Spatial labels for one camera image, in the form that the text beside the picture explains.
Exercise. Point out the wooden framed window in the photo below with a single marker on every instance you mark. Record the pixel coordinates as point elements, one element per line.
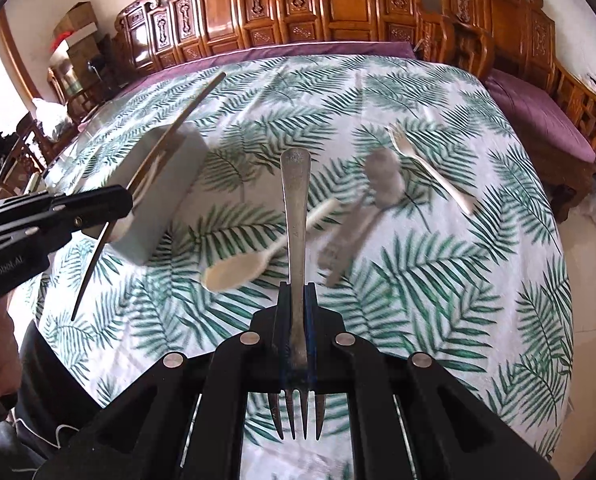
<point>15,50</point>

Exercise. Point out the metal fork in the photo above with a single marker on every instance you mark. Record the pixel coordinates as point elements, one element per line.
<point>295,200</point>

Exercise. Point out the purple armchair cushion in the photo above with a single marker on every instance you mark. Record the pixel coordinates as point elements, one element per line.
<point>543,115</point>

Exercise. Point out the cream plastic fork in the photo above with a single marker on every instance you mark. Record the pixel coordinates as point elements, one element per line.
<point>428,165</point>

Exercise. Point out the grey rectangular metal container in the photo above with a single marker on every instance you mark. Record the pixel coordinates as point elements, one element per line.
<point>178,195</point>

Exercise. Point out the purple sofa cushion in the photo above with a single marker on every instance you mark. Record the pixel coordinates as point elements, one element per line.
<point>278,55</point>

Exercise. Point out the carved wooden armchair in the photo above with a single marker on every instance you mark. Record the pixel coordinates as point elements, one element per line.
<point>518,25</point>

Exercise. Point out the wooden chopstick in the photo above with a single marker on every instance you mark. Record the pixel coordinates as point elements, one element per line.
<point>188,115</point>

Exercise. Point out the person's left hand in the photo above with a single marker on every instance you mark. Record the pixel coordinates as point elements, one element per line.
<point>0,350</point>

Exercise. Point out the carved wooden sofa bench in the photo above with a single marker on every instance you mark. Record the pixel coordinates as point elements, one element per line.
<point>288,5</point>

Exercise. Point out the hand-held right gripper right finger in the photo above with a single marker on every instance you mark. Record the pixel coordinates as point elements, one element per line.
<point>312,340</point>

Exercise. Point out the carved wooden chair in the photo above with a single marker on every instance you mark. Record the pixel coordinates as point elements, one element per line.
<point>23,155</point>

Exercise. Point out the dark cloth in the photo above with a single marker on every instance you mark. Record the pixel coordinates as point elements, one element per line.
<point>53,380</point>

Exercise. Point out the metal spoon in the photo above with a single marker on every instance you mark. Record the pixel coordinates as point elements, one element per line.
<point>384,177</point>

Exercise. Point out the green leaf print tablecloth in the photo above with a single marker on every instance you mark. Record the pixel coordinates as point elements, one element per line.
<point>428,310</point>

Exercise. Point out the white plastic bag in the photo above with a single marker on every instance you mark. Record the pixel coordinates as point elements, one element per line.
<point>53,117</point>

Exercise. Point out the brown cardboard box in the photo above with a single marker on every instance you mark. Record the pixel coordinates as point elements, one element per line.
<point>78,17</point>

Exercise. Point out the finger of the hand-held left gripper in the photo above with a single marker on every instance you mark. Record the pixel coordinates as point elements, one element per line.
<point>98,199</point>
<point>85,222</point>

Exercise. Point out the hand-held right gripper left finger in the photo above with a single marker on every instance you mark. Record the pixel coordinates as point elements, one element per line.
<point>282,340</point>

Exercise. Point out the cream wooden spoon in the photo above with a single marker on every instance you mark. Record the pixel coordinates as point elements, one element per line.
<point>228,275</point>

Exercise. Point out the red item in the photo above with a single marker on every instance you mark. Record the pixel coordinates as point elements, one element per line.
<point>60,37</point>

